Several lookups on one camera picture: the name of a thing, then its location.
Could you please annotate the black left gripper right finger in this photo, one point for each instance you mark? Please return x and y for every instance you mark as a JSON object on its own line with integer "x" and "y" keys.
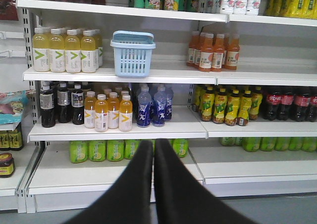
{"x": 181, "y": 199}

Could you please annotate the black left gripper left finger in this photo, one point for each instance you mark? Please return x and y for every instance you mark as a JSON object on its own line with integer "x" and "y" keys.
{"x": 127, "y": 201}

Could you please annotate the light blue plastic basket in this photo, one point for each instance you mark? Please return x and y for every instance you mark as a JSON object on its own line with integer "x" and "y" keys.
{"x": 132, "y": 53}

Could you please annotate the coke bottle on shelf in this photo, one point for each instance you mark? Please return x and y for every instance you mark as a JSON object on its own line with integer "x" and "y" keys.
{"x": 272, "y": 101}
{"x": 287, "y": 99}
{"x": 300, "y": 104}

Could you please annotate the green lime drink bottle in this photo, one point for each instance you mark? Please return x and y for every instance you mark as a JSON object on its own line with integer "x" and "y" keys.
{"x": 115, "y": 150}
{"x": 78, "y": 151}
{"x": 97, "y": 150}

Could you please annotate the orange juice bottle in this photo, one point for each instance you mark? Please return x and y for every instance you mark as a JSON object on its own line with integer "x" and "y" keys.
{"x": 113, "y": 110}
{"x": 89, "y": 109}
{"x": 125, "y": 114}
{"x": 101, "y": 113}

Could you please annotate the blue sports drink bottle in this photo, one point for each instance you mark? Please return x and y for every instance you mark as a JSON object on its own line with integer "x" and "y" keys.
{"x": 144, "y": 107}
{"x": 160, "y": 100}

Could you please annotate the yellow lemon tea bottle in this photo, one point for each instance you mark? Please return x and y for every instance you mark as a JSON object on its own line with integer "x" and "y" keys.
{"x": 207, "y": 104}
{"x": 233, "y": 104}
{"x": 219, "y": 106}
{"x": 245, "y": 105}

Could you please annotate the brown sauce jar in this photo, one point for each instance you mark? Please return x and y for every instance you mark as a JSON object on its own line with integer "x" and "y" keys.
{"x": 7, "y": 165}

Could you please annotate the white metal shelf unit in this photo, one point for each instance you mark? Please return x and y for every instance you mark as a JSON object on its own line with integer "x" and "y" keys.
{"x": 191, "y": 78}

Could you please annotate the orange C100 drink bottle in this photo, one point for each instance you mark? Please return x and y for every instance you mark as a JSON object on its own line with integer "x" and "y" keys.
{"x": 232, "y": 53}
{"x": 206, "y": 54}
{"x": 218, "y": 52}

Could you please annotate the pale yellow juice bottle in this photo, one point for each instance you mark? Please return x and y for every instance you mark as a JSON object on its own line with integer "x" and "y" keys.
{"x": 40, "y": 42}
{"x": 56, "y": 51}
{"x": 88, "y": 52}
{"x": 72, "y": 52}

